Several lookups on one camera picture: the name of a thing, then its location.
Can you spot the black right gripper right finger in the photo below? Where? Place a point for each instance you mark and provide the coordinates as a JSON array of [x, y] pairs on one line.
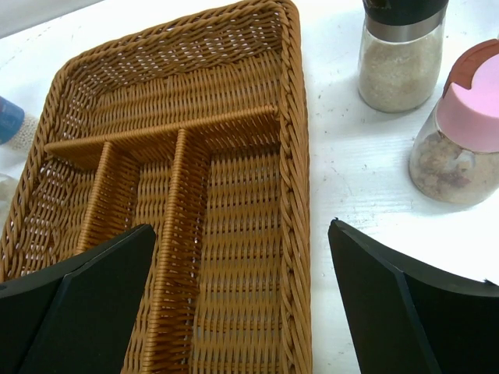
[[406, 316]]

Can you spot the brown wicker divided basket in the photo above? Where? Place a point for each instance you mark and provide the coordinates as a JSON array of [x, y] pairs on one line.
[[197, 127]]

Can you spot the small black-cap glass jar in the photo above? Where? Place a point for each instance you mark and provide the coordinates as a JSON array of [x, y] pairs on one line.
[[7, 190]]

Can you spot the pink-lid spice jar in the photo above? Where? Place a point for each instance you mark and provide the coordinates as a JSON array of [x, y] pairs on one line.
[[454, 158]]

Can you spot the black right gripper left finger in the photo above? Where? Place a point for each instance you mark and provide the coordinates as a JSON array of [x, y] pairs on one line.
[[77, 315]]

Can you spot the black-top grinder jar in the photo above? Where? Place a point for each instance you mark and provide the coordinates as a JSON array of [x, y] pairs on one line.
[[400, 53]]

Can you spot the blue-label silver-cap bottle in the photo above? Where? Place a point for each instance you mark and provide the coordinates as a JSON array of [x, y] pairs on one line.
[[17, 128]]

